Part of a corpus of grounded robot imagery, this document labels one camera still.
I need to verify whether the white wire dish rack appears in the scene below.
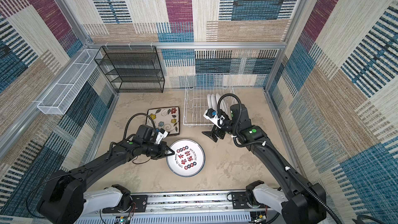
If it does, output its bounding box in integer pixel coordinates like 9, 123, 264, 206
183, 74, 235, 127

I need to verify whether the black wire shelf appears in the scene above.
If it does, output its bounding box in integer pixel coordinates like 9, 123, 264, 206
94, 46, 165, 93

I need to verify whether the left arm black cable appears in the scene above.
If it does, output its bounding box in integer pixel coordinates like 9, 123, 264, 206
123, 112, 156, 141

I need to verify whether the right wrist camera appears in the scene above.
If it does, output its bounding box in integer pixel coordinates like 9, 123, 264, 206
203, 108, 225, 128

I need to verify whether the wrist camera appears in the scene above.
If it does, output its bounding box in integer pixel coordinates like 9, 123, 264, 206
154, 128, 169, 144
203, 108, 225, 128

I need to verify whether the aluminium mounting rail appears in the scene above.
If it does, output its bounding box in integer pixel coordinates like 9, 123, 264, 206
52, 189, 330, 224

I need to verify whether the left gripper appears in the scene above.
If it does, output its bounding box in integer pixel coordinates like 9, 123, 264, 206
142, 141, 176, 160

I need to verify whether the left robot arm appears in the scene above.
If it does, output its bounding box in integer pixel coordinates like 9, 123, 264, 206
37, 125, 171, 224

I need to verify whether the white round plate four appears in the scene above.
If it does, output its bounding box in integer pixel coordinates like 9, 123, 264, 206
216, 93, 221, 109

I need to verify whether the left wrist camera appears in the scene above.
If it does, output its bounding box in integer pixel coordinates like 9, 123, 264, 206
154, 128, 169, 144

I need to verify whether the white round plate one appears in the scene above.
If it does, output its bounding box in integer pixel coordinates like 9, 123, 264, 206
166, 139, 205, 177

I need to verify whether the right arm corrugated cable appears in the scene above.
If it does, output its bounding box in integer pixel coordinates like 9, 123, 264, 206
217, 93, 343, 224

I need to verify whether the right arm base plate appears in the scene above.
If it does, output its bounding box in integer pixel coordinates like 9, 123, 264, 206
227, 191, 265, 209

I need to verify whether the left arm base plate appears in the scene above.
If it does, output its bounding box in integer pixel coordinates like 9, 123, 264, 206
102, 195, 148, 214

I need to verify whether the white mesh wall basket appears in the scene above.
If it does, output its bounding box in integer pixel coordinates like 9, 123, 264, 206
37, 49, 98, 115

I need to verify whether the white round plate three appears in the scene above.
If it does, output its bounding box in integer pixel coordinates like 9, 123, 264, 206
209, 94, 218, 112

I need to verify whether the white round plate two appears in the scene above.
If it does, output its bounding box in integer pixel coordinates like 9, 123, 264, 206
207, 94, 212, 109

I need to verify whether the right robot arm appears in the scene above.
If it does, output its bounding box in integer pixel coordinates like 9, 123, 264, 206
203, 104, 342, 224

